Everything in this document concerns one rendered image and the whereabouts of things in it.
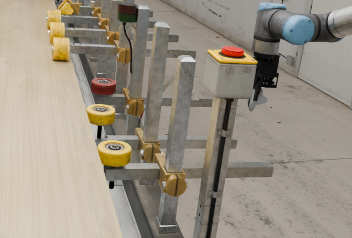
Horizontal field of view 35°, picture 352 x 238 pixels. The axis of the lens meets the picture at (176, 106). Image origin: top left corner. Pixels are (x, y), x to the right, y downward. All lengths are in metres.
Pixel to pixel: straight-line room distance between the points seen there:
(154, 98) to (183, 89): 0.27
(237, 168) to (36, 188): 0.53
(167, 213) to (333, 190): 2.16
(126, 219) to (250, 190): 1.70
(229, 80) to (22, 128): 0.63
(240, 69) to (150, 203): 0.65
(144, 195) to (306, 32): 0.70
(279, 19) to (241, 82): 0.84
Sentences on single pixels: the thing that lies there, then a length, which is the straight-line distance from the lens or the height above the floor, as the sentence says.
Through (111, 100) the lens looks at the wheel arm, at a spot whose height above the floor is 0.85.
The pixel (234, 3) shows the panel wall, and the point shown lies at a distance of 6.93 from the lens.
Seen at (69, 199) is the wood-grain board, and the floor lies 0.90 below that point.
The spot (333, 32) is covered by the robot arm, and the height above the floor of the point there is 1.14.
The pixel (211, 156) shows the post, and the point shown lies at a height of 1.03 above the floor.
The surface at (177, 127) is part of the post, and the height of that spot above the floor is 0.98.
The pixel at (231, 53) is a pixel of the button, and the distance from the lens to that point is 0.96.
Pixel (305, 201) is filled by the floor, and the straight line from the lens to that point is 3.21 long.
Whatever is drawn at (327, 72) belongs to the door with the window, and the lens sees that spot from 5.30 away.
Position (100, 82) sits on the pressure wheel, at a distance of 1.77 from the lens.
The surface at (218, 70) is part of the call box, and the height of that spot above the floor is 1.20.
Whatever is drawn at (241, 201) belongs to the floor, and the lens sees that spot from 3.07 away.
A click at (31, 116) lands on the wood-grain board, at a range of 1.49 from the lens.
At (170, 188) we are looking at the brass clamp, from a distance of 1.30.
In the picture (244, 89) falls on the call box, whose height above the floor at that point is 1.17.
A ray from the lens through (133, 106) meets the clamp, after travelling 1.74.
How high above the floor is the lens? 1.45
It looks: 20 degrees down
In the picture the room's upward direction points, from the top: 7 degrees clockwise
